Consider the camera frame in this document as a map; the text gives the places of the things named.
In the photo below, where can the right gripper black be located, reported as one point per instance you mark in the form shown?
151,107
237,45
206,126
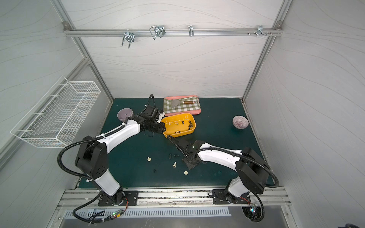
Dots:
182,144

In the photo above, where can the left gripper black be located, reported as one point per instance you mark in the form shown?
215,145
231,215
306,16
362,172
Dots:
159,128

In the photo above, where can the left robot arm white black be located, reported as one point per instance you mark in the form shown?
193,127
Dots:
93,161

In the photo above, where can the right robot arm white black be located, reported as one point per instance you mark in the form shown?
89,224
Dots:
254,174

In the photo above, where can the yellow plastic storage box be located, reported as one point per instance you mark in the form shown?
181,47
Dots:
171,129

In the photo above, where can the purple bowl left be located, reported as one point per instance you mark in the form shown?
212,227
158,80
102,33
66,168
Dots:
125,113

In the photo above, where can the pink tray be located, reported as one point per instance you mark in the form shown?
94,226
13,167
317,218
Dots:
196,112

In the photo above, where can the green checkered cloth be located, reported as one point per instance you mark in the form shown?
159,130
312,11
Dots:
181,108

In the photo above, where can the pink patterned bowl right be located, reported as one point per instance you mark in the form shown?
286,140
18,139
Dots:
240,122

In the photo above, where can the metal u-bolt clamp left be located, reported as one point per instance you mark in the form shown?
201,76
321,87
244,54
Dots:
129,38

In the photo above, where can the metal u-bolt clamp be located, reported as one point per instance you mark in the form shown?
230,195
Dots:
129,38
157,31

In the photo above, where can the metal u-bolt clamp middle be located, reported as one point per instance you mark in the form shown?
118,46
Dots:
157,31

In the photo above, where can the metal hook clamp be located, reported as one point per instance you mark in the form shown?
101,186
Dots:
191,31

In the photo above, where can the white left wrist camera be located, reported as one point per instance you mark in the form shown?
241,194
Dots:
161,115

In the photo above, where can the spatula with wooden handle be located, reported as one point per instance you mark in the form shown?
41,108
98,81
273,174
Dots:
177,102

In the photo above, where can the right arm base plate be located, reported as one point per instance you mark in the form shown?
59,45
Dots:
223,197

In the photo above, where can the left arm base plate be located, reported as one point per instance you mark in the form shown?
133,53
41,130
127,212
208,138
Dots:
121,198

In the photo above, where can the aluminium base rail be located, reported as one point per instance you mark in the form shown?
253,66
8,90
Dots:
174,197

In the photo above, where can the white wire basket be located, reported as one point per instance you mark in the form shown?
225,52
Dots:
56,118

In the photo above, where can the aluminium crossbar rail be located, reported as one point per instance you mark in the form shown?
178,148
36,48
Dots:
170,32

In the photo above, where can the metal bracket right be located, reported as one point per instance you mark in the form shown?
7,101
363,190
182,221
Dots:
260,32

